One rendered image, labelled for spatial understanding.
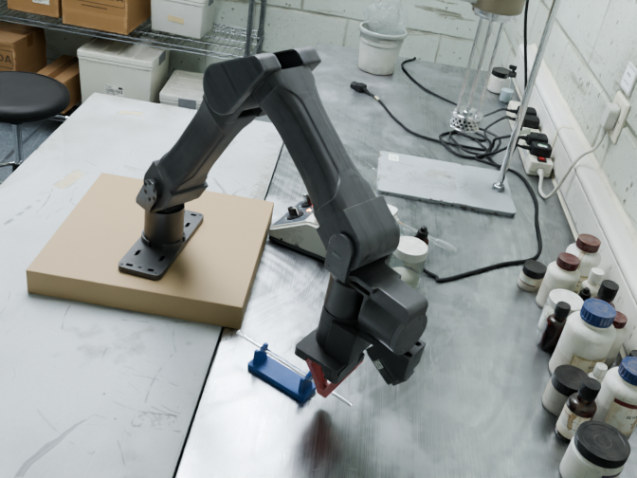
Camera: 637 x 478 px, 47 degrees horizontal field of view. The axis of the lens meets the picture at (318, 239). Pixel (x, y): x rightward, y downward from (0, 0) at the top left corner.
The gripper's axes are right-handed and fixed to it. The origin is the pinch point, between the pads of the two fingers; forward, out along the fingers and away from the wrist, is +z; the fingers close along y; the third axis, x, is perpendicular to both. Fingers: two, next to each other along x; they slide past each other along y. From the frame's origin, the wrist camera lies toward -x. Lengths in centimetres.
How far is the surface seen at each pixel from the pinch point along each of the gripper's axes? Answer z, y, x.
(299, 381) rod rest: 1.9, 0.4, 4.2
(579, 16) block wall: -27, 132, 16
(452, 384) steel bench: 2.1, 16.6, -12.3
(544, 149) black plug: -3, 99, 5
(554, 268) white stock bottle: -5.9, 46.0, -14.9
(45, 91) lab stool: 35, 76, 155
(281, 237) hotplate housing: 2.0, 27.0, 27.7
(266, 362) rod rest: 2.2, 0.3, 9.9
